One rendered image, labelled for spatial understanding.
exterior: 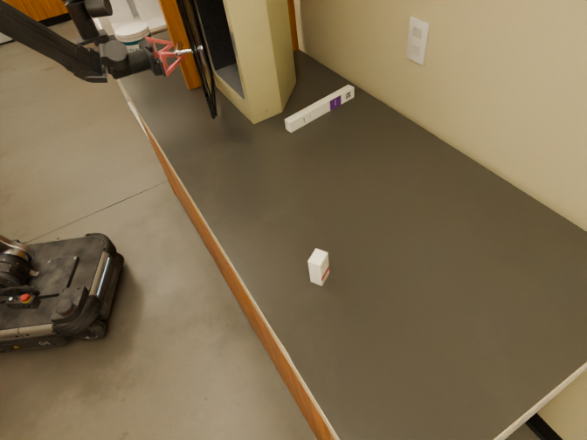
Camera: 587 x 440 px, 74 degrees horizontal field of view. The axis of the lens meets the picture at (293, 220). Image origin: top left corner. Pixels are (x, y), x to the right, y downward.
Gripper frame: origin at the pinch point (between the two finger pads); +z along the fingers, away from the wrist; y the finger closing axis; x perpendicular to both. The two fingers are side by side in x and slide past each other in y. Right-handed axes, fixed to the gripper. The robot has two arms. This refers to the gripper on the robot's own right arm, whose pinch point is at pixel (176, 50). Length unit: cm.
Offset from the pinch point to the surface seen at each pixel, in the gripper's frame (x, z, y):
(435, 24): -10, 55, -49
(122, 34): 12, -5, 53
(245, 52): -1.2, 15.2, -16.5
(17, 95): 139, -79, 311
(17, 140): 135, -88, 225
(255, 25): -7.7, 19.3, -16.3
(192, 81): 21.7, 8.2, 19.6
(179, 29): 2.8, 8.5, 20.6
